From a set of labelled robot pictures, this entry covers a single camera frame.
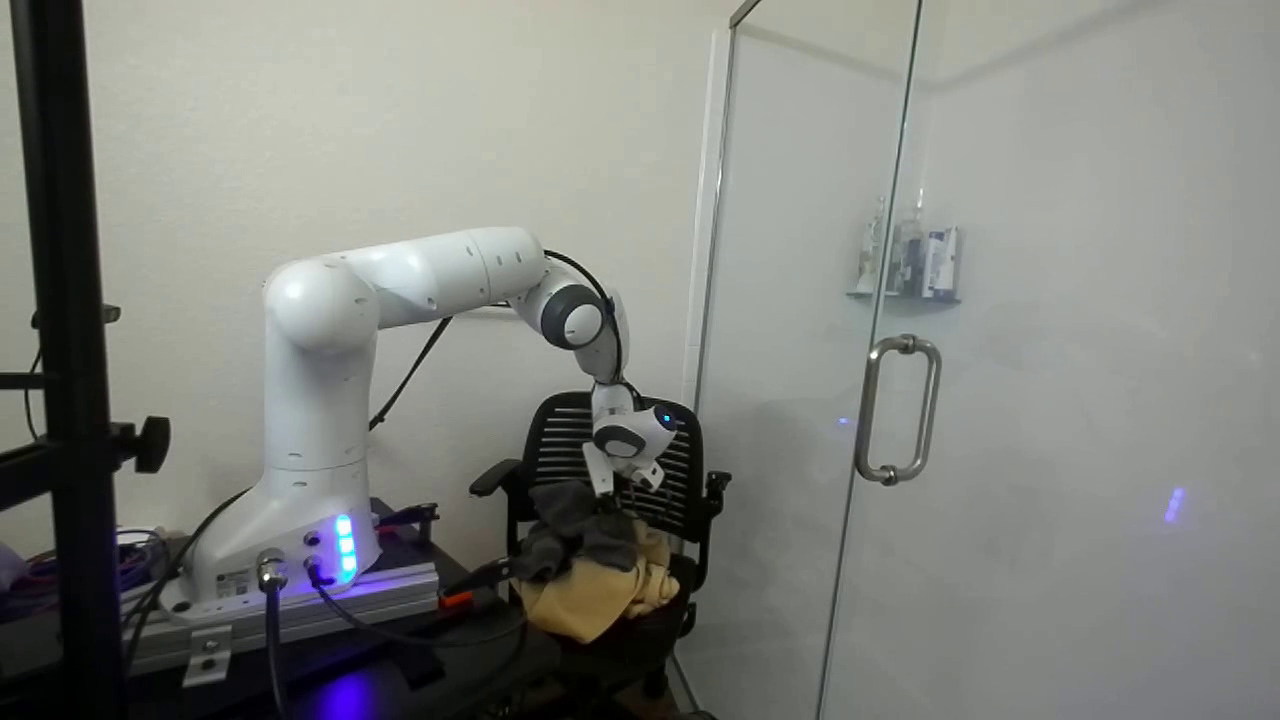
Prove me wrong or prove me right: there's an orange handled clamp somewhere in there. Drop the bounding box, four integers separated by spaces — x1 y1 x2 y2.
434 566 519 621

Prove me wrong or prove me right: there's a black stand knob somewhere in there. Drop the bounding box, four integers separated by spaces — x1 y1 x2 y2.
104 410 175 478

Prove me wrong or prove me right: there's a blue white container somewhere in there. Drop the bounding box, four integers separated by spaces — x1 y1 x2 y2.
926 228 962 304

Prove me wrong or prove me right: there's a black stand pole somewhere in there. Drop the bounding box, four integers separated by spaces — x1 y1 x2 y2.
0 0 131 720

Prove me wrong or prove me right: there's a shower caddy shelf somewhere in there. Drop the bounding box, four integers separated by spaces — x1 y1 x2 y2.
845 213 966 314

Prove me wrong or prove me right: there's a black mesh office chair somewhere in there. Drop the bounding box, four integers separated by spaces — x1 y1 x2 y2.
466 389 734 694

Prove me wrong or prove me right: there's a glass shower door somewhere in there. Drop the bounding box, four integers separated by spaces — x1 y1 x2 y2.
811 0 1280 720

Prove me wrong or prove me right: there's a grey brown fleece towel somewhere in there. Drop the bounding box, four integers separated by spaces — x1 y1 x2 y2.
513 476 647 585

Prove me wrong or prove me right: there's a fixed glass shower panel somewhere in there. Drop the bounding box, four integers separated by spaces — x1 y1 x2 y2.
675 0 926 720

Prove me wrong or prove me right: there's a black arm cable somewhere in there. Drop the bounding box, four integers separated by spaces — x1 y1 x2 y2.
362 245 633 434

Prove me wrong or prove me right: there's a chrome door handle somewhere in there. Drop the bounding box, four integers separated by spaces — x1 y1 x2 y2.
850 333 943 486

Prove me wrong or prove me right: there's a yellow towel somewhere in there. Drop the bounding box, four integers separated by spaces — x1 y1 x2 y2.
513 510 687 647

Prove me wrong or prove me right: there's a white green bottle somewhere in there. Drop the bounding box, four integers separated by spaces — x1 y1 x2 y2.
882 219 930 304

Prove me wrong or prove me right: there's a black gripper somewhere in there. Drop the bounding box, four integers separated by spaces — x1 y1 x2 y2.
578 433 671 504

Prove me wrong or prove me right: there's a black clamp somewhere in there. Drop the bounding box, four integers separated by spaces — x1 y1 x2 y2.
373 496 442 551

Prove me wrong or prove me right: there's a cable with metal plug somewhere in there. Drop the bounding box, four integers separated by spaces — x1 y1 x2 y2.
253 542 296 720

